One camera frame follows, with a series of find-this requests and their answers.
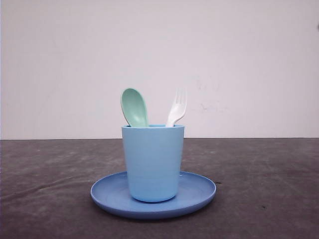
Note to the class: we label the mint green plastic spoon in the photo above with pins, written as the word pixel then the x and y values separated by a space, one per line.
pixel 134 108

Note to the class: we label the blue plastic plate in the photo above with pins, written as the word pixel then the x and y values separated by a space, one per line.
pixel 111 194

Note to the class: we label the light blue plastic cup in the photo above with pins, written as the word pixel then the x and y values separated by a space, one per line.
pixel 153 160

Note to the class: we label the white plastic fork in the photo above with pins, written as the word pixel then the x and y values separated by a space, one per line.
pixel 178 108

